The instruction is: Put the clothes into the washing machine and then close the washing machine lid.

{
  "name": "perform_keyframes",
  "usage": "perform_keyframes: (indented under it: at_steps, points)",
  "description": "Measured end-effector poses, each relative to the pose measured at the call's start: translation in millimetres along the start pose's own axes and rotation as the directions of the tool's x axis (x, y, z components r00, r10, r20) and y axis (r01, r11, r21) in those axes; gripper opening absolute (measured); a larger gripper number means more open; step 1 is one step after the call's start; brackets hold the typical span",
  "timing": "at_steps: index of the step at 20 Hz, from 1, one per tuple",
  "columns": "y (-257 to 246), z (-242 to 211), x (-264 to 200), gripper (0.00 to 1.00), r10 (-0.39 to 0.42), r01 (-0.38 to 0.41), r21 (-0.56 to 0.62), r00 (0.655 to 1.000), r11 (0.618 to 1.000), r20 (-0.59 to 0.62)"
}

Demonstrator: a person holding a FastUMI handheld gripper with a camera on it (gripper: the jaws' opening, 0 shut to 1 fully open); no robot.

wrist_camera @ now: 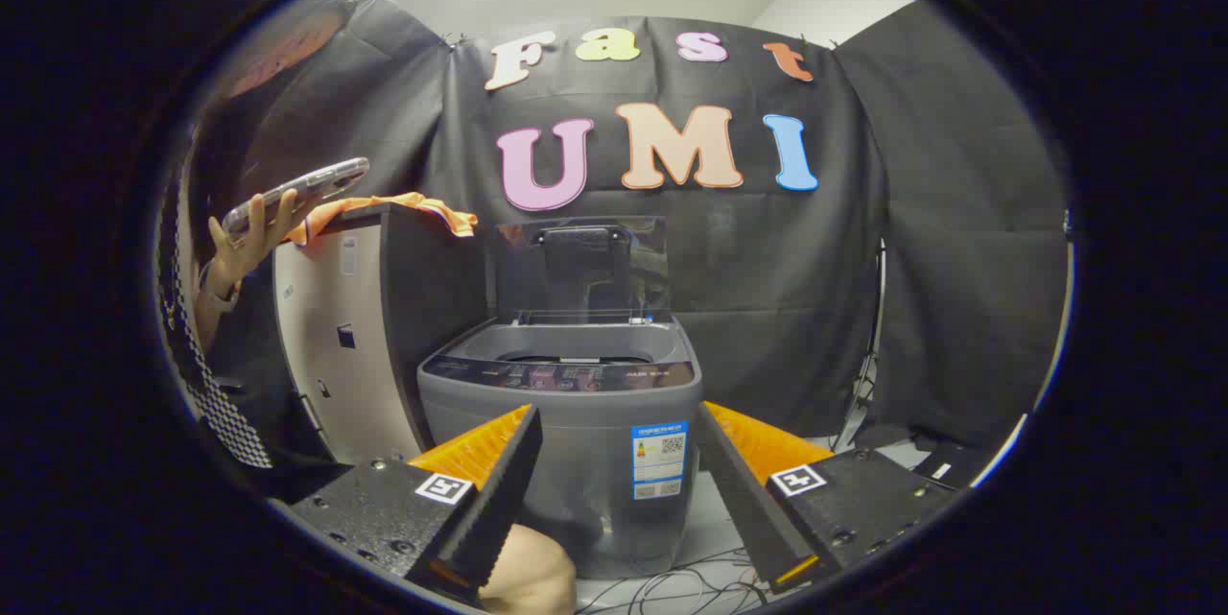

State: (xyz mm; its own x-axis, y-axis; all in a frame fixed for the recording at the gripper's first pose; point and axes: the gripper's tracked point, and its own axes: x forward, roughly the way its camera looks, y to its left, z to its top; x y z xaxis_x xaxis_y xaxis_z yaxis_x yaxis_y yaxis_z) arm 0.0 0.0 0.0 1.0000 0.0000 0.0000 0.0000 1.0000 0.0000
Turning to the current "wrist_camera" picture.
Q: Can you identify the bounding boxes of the grey washing machine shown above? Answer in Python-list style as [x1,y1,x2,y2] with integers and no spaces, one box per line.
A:
[416,310,704,580]

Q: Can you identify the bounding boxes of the orange cloth garment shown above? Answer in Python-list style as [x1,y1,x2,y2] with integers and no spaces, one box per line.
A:
[288,192,478,247]

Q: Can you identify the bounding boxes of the person's bare knee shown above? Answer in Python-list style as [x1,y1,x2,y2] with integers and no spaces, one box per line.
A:
[477,524,577,614]

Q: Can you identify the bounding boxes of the dark cabinet with beige door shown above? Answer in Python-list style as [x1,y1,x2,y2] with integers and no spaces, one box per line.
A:
[272,202,490,464]

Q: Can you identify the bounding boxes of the smartphone in clear case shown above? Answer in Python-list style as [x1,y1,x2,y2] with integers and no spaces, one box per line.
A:
[222,157,370,234]

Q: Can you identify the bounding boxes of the black backdrop cloth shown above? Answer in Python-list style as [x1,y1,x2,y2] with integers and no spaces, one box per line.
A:
[192,0,1071,451]

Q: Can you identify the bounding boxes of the black power box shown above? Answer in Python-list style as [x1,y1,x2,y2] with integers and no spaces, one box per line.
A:
[911,442,999,491]

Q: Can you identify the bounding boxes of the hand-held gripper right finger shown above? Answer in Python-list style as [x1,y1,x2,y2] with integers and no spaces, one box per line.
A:
[695,401,960,595]

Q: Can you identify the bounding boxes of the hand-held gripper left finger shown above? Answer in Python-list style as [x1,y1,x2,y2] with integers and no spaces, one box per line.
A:
[288,404,544,608]

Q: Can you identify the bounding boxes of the tangle of black floor cables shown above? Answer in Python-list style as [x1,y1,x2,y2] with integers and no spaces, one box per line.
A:
[576,548,768,614]

